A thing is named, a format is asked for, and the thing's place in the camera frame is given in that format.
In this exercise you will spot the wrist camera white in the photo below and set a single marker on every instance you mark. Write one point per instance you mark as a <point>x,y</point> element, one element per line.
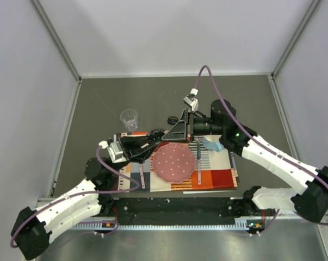
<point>191,101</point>
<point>114,149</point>

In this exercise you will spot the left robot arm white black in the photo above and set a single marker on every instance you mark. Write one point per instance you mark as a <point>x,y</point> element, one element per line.
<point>71,198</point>

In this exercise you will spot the fork with pink handle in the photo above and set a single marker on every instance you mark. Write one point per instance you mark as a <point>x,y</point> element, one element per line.
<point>142,176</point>

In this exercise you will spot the aluminium frame profile front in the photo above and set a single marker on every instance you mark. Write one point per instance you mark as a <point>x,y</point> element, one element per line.
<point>104,224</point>

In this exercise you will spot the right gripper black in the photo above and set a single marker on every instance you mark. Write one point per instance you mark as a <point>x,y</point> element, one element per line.
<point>179,132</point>

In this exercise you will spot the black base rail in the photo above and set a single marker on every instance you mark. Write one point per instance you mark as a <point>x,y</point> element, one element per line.
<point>179,211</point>

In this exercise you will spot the white blue mug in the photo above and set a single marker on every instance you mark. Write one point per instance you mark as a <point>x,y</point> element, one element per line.
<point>212,143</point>

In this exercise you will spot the knife with pink handle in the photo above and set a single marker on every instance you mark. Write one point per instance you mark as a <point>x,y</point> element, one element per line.
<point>198,155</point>

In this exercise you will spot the clear plastic cup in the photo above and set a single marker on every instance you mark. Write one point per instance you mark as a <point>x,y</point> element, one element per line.
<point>129,118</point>

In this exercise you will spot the colourful patchwork placemat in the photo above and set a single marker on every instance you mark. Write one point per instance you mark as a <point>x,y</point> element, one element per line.
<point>218,172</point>

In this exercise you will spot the black earbud charging case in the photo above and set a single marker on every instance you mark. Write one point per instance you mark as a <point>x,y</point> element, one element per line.
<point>172,120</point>

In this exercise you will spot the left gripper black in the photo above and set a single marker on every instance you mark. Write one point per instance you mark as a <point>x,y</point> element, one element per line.
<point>131,147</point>

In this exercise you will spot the pink dotted plate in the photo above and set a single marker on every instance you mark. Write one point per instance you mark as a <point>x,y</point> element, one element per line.
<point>173,163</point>

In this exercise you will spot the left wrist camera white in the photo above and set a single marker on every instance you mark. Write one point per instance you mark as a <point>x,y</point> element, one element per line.
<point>114,149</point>

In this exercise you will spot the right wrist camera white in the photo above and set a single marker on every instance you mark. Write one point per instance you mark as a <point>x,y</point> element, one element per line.
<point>191,101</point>

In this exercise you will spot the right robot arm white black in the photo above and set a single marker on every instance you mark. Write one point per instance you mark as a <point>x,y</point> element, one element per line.
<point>307,194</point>

